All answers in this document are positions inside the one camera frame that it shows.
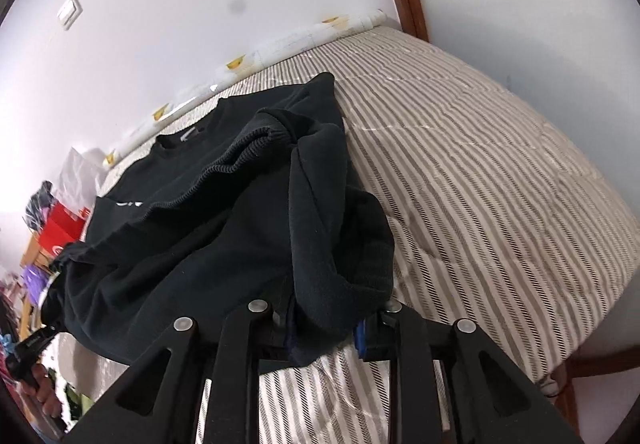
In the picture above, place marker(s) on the purple cloth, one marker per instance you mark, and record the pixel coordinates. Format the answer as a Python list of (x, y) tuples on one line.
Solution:
[(34, 280)]

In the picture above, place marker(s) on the white sheet with yellow print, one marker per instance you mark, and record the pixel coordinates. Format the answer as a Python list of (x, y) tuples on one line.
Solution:
[(300, 36)]

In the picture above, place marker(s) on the person's left hand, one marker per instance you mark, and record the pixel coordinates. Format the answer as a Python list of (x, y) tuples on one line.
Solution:
[(46, 396)]

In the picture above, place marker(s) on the black sweatshirt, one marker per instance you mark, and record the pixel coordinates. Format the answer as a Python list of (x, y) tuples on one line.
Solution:
[(200, 224)]

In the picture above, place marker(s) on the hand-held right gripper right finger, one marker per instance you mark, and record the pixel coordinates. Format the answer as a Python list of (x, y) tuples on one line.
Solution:
[(362, 338)]

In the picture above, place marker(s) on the wooden bed frame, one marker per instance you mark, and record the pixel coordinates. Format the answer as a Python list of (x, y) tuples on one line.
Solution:
[(600, 366)]

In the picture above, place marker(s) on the white wall switch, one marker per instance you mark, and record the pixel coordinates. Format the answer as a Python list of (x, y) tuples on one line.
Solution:
[(69, 11)]

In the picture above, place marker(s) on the white plastic bag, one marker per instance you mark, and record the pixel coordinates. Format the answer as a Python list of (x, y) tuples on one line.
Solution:
[(75, 179)]

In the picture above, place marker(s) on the striped beige bed cover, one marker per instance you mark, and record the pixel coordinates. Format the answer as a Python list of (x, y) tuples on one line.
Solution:
[(475, 173)]

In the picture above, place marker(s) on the dark patterned cloth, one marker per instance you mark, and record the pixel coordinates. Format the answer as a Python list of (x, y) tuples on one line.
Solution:
[(40, 204)]

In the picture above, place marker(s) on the red bag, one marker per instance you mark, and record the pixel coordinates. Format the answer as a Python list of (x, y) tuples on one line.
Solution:
[(60, 229)]

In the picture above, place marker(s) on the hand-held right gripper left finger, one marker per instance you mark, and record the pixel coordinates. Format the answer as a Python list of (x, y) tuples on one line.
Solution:
[(240, 349)]

